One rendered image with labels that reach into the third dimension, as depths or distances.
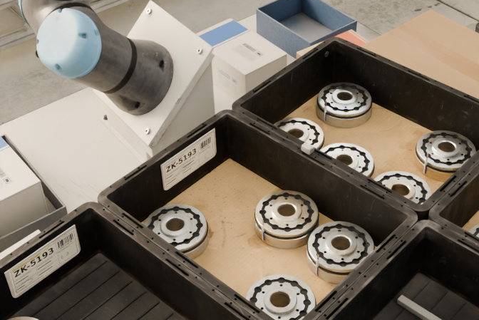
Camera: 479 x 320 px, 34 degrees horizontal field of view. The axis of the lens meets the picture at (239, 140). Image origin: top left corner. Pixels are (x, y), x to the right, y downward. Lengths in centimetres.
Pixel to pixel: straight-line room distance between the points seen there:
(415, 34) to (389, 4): 180
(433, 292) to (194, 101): 60
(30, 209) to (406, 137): 71
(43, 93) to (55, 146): 138
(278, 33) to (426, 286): 87
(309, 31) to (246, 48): 27
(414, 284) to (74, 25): 72
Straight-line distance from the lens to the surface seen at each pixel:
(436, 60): 164
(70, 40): 143
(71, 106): 181
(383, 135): 148
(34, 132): 176
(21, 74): 321
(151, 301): 122
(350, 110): 148
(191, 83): 151
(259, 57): 174
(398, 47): 166
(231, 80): 175
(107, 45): 145
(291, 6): 203
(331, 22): 198
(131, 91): 151
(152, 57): 153
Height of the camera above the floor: 177
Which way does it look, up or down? 40 degrees down
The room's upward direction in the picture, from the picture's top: 2 degrees counter-clockwise
